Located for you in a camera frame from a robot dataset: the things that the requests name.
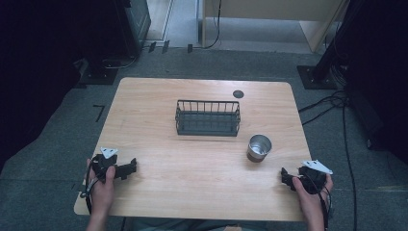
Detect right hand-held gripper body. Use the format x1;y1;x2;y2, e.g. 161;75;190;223
296;159;334;195

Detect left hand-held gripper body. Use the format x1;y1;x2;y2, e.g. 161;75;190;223
91;146;130;184

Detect person's right hand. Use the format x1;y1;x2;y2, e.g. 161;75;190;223
292;173;335;223

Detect person's left hand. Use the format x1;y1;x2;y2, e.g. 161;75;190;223
86;158;116;219

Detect metal cup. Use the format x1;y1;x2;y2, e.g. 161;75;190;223
245;133;273;164

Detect black floor tape corner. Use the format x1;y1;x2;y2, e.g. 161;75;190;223
92;104;106;123

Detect person's lap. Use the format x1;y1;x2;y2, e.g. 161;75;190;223
128;218;268;231

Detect black cabinet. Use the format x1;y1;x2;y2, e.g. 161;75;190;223
114;0;152;60

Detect light wooden desk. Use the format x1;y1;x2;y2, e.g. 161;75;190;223
201;0;351;54

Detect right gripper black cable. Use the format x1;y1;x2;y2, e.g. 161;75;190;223
316;182;333;231

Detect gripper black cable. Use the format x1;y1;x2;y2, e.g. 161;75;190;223
80;155;101;216
316;182;333;231

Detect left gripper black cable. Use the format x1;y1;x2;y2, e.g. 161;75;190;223
80;155;101;216

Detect black floor cables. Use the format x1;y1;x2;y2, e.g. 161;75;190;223
297;90;359;231

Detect black wire basket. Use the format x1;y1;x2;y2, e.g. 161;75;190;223
174;99;242;138

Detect black stand with base plate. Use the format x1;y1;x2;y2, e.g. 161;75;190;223
78;47;120;87
295;0;370;90

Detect black hanging cable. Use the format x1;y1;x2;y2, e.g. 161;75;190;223
203;0;223;50

